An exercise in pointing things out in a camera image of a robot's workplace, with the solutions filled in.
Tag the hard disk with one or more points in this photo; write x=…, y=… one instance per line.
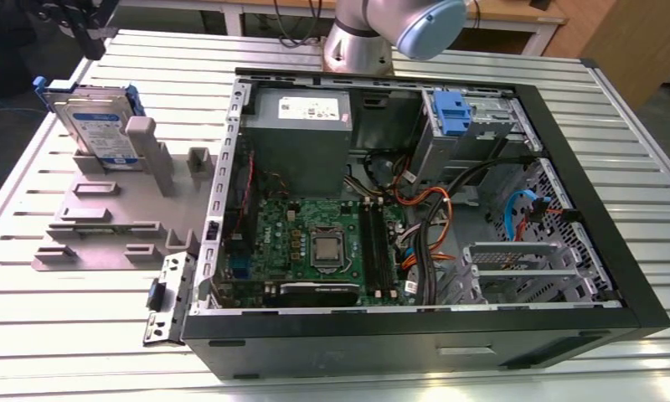
x=97, y=130

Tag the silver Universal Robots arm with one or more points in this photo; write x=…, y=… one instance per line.
x=357, y=42

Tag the grey parts rack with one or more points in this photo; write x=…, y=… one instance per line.
x=133, y=209

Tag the grey power supply unit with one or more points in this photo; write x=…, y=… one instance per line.
x=296, y=159

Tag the green motherboard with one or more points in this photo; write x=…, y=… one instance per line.
x=281, y=218

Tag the blue VGA port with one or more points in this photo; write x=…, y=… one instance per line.
x=154, y=295

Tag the silver CPU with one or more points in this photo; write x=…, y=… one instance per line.
x=328, y=248

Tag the blue plastic drive latch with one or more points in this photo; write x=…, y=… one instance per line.
x=450, y=113

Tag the metal optical drive cage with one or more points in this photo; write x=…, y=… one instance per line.
x=441, y=155

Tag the black CPU socket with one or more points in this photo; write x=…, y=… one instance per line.
x=328, y=268

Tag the black RAM slot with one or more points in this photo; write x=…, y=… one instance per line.
x=385, y=251
x=368, y=251

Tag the black graphics card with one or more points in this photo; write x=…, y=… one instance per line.
x=318, y=293

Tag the black PC case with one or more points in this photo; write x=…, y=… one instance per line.
x=368, y=343

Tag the brown wooden cabinet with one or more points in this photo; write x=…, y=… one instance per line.
x=637, y=42

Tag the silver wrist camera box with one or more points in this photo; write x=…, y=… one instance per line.
x=102, y=32

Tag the grey metal hinged bracket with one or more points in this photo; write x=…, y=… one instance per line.
x=173, y=293

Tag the wooden desk white frame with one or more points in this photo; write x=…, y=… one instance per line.
x=525, y=17

